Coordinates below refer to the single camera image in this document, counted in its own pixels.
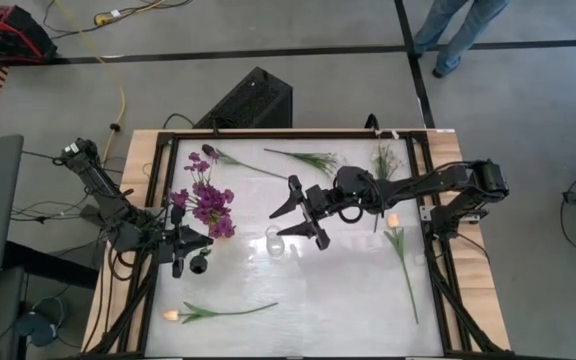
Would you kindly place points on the small-blossom purple flower bunch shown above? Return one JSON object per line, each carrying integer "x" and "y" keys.
{"x": 200, "y": 166}

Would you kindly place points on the cream artificial tulip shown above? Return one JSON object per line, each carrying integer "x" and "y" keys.
{"x": 171, "y": 315}
{"x": 393, "y": 220}

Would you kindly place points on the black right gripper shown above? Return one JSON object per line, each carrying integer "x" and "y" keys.
{"x": 320, "y": 202}

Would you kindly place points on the red and black case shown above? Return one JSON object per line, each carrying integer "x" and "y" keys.
{"x": 3, "y": 35}

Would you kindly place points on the black round object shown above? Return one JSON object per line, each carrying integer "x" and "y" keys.
{"x": 198, "y": 264}

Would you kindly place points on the clear glass vase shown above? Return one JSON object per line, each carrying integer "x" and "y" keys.
{"x": 275, "y": 246}

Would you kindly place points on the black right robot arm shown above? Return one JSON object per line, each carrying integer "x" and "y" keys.
{"x": 433, "y": 182}

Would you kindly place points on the person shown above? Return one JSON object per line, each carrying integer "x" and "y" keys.
{"x": 438, "y": 22}

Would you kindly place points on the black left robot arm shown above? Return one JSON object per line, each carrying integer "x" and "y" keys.
{"x": 95, "y": 180}

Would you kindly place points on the white small-blossom flower bunch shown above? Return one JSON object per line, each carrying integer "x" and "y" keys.
{"x": 313, "y": 159}
{"x": 387, "y": 162}

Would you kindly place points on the black table frame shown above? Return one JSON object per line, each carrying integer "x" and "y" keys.
{"x": 318, "y": 135}

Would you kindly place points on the dark purple artificial tulip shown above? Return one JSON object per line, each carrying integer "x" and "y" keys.
{"x": 210, "y": 150}

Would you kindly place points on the large-blossom purple flower stem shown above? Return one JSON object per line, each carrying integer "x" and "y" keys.
{"x": 213, "y": 200}

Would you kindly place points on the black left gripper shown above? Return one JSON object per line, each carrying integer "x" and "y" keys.
{"x": 160, "y": 242}

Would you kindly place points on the black computer tower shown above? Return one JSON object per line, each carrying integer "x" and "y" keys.
{"x": 253, "y": 100}

